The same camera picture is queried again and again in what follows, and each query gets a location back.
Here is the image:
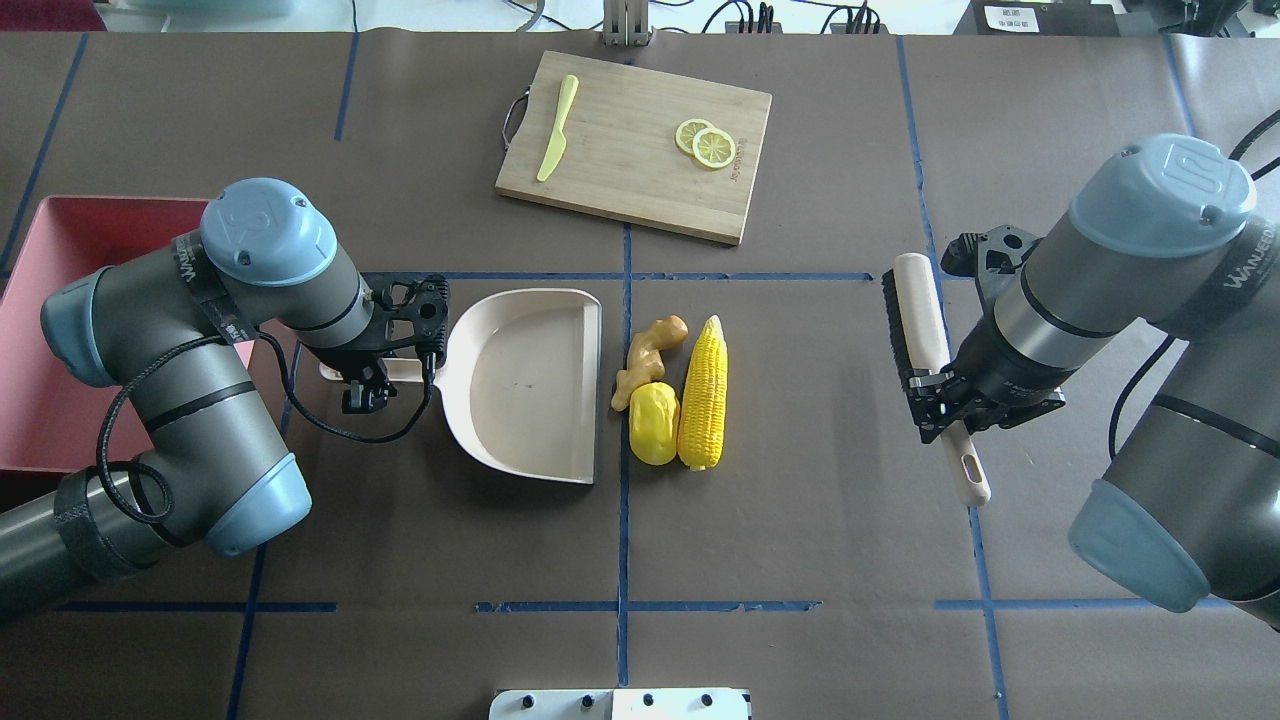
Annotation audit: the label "lemon slice upper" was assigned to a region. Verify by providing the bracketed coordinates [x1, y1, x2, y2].
[673, 118, 714, 156]

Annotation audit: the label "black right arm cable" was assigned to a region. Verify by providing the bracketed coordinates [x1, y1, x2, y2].
[1107, 105, 1280, 461]

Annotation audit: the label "pink plastic bin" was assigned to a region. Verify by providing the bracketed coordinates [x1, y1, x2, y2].
[1, 196, 207, 475]

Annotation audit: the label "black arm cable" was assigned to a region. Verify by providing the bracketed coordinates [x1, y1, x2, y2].
[96, 334, 442, 527]
[1107, 105, 1280, 461]

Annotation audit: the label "aluminium frame post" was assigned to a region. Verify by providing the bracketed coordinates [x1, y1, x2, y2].
[602, 0, 653, 47]

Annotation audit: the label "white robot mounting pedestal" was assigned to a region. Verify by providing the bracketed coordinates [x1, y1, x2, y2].
[488, 687, 753, 719]

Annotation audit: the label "lemon slice lower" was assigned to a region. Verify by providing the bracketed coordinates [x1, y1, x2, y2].
[690, 126, 737, 170]

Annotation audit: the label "yellow plastic toy knife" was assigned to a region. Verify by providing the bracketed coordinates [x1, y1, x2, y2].
[535, 74, 580, 183]

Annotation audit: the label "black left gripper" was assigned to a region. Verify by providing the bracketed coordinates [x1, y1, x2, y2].
[355, 272, 451, 379]

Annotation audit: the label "tan toy ginger root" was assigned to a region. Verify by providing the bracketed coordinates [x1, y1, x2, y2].
[611, 315, 689, 413]

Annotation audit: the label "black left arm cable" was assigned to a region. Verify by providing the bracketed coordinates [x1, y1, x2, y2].
[96, 334, 442, 527]

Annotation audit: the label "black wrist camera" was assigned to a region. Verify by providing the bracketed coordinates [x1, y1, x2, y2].
[940, 225, 1041, 313]
[335, 351, 396, 415]

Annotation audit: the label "wooden cutting board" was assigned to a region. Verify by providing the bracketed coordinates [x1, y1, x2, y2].
[495, 50, 772, 245]

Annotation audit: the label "beige plastic dustpan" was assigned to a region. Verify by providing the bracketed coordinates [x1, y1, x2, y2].
[319, 288, 604, 486]

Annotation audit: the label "yellow toy corn cob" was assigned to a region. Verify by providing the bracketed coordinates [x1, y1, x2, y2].
[678, 315, 728, 471]

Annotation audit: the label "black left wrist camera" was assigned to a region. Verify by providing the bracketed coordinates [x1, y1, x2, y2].
[335, 351, 396, 415]

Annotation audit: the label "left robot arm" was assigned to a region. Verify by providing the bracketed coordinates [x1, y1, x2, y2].
[3, 177, 449, 623]

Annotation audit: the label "beige hand brush black bristles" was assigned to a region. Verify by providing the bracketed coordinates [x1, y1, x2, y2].
[881, 252, 991, 509]

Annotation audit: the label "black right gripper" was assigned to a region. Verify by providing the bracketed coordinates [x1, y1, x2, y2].
[905, 370, 1066, 445]

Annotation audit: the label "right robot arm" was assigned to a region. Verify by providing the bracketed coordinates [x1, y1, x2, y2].
[882, 133, 1279, 626]

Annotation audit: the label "lemon slice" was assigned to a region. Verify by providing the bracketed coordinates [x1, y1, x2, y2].
[690, 126, 737, 170]
[673, 118, 714, 156]

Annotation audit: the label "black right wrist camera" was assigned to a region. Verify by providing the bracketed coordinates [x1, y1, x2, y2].
[940, 225, 1041, 313]

